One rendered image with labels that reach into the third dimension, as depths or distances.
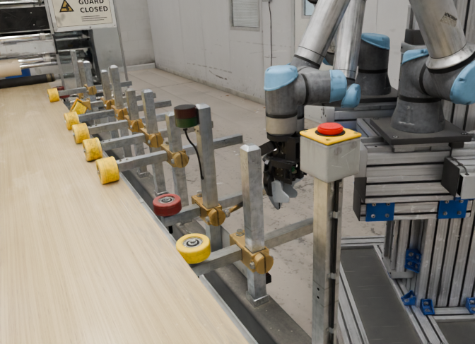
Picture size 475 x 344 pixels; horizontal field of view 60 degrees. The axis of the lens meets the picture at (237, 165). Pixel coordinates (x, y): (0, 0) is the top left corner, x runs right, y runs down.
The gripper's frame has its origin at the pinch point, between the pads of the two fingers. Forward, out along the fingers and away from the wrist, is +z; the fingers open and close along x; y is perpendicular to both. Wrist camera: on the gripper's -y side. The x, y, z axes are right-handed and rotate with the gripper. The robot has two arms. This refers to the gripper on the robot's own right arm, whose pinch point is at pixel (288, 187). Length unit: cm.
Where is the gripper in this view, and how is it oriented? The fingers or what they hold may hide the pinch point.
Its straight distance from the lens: 140.1
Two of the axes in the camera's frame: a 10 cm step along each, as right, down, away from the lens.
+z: 0.6, 9.2, 3.8
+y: 8.7, -2.3, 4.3
